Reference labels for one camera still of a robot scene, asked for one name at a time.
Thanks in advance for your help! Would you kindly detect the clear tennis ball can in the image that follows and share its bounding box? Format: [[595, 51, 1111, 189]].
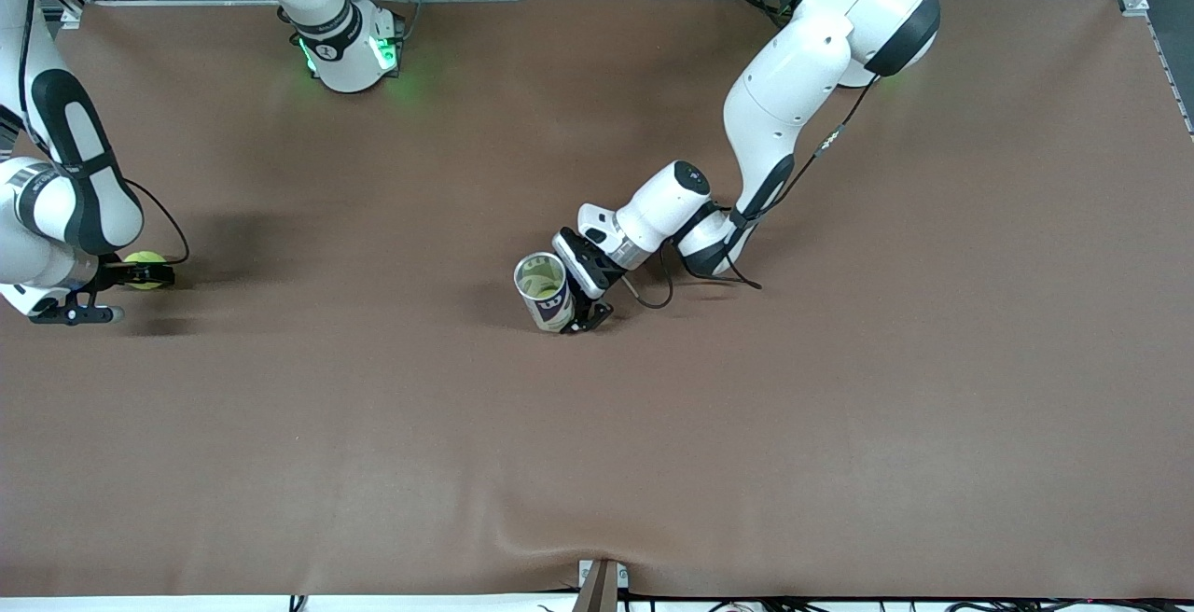
[[514, 252, 577, 336]]

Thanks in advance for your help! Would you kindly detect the brown table mat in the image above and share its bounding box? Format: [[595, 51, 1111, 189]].
[[0, 0, 1194, 600]]

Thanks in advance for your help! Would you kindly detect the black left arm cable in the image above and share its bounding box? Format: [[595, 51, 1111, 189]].
[[621, 0, 966, 311]]

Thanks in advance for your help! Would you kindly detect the grey metal table bracket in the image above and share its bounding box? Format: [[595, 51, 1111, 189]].
[[576, 559, 631, 612]]

